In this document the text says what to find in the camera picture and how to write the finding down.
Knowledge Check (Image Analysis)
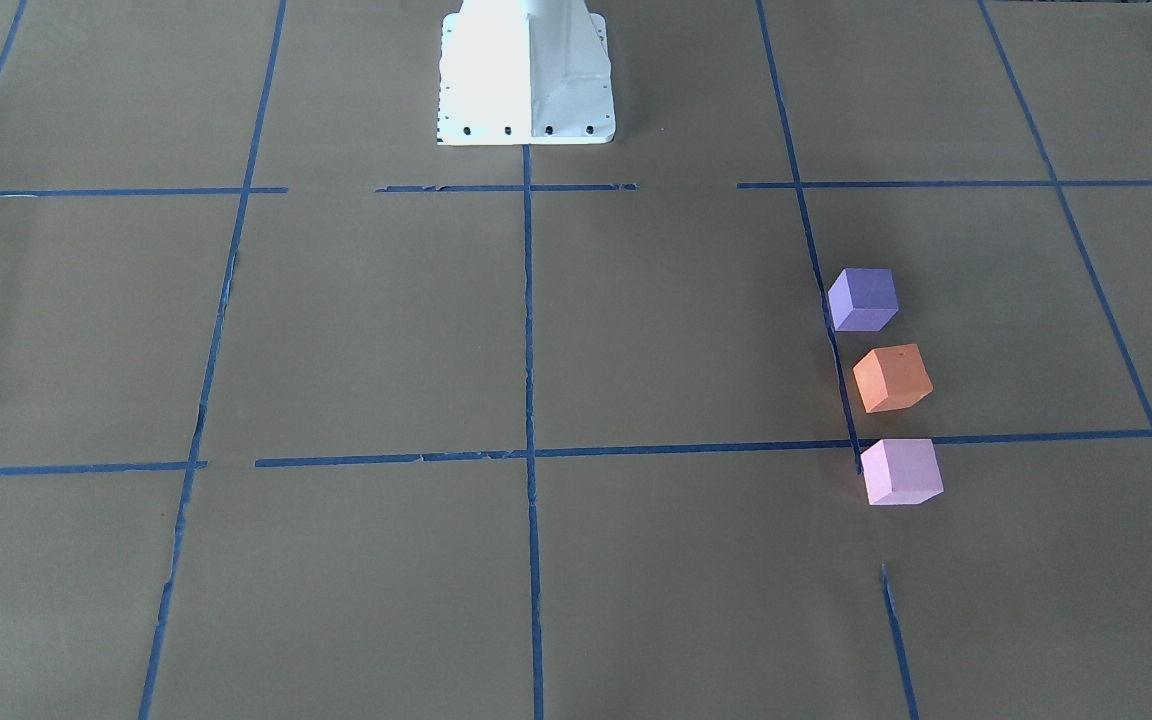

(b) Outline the orange foam cube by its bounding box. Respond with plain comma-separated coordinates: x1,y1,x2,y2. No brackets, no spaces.
852,343,934,414

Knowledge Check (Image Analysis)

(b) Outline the brown paper table cover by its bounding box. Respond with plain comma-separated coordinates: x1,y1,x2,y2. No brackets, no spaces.
0,1,1152,719

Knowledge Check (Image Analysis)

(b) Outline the purple foam cube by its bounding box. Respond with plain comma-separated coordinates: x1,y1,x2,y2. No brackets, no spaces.
827,268,900,332

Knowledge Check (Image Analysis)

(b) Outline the pink foam cube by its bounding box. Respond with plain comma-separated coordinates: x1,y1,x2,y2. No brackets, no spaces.
861,439,945,506

